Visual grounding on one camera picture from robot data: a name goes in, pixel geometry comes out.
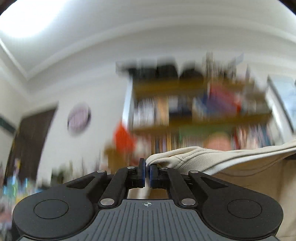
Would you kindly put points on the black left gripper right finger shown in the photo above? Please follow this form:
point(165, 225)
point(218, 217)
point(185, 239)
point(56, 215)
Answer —
point(228, 209)

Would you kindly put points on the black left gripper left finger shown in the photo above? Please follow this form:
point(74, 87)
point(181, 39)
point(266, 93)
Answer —
point(65, 210)

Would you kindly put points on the cream t-shirt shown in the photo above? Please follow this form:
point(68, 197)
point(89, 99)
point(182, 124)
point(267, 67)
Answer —
point(268, 170)

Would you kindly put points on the dark brown door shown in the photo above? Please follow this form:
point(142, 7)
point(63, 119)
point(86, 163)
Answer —
point(28, 145)

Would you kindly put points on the wooden bookshelf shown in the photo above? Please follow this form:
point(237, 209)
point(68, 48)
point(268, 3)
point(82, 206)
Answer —
point(198, 106)

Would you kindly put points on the round wall clock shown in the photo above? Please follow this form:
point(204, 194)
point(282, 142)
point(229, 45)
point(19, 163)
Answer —
point(79, 119)

